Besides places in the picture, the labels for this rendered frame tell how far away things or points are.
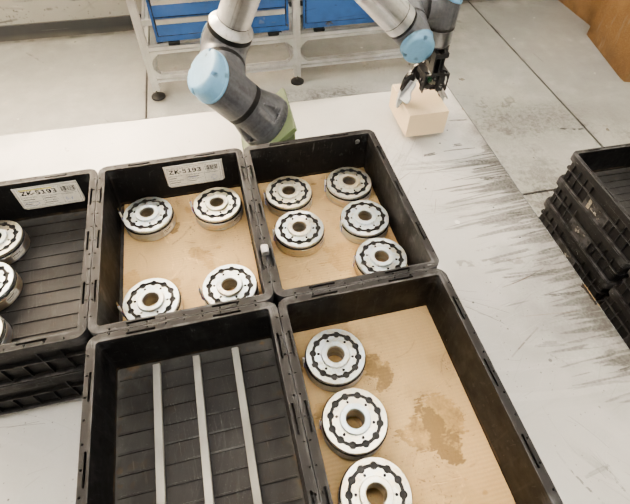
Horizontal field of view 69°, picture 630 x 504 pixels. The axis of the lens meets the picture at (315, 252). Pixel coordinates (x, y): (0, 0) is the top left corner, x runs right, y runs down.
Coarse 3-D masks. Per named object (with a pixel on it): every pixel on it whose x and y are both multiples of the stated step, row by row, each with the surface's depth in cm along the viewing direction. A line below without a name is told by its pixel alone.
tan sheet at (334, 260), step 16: (304, 176) 109; (320, 176) 109; (320, 192) 106; (320, 208) 102; (336, 208) 103; (272, 224) 99; (336, 224) 100; (272, 240) 97; (336, 240) 97; (288, 256) 94; (320, 256) 94; (336, 256) 94; (352, 256) 94; (288, 272) 92; (304, 272) 92; (320, 272) 92; (336, 272) 92; (352, 272) 92; (288, 288) 89
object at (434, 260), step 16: (272, 144) 100; (288, 144) 101; (384, 160) 98; (256, 192) 91; (400, 192) 94; (256, 208) 89; (416, 224) 88; (272, 256) 81; (432, 256) 82; (272, 272) 79; (384, 272) 80; (400, 272) 80; (304, 288) 77; (320, 288) 77
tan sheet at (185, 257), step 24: (240, 192) 105; (192, 216) 100; (168, 240) 96; (192, 240) 96; (216, 240) 96; (240, 240) 96; (144, 264) 92; (168, 264) 92; (192, 264) 92; (216, 264) 93; (240, 264) 93; (192, 288) 89
